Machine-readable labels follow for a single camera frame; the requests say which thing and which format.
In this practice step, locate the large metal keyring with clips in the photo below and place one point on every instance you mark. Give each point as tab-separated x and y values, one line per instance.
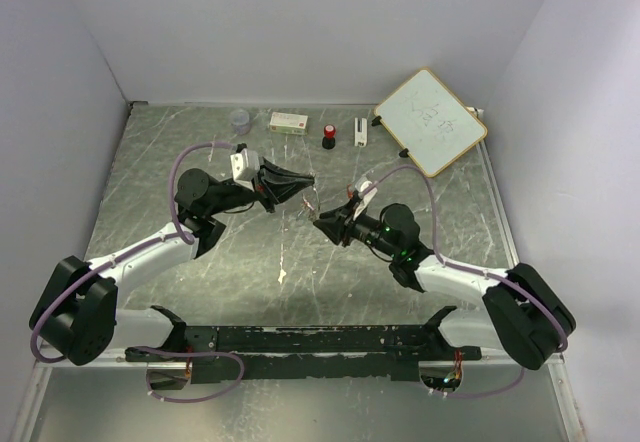
311	203

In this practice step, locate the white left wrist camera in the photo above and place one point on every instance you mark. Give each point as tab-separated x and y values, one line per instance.
245	165

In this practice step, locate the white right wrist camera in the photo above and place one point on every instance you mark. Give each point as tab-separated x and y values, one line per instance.
364	191

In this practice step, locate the red black stamp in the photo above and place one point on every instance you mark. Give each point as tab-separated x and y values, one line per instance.
328	141

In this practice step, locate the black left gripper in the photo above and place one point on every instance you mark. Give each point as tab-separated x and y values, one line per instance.
281	187

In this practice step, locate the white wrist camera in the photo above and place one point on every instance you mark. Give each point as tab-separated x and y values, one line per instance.
364	191
245	165

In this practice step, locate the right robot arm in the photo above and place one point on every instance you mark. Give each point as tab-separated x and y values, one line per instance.
513	310

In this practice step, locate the yellow framed whiteboard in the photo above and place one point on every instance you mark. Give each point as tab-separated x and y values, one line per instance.
430	122

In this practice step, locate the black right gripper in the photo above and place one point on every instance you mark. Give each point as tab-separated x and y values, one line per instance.
338	230

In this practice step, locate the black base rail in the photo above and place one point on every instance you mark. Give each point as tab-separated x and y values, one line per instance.
293	353

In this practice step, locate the white stapler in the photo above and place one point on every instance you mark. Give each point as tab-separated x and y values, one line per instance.
360	132

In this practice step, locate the green white staple box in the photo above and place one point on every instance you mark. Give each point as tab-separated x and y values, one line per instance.
288	123

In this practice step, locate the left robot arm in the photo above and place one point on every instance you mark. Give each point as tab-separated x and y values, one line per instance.
79	315

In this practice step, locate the clear jar of paperclips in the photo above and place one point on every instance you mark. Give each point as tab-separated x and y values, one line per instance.
240	121

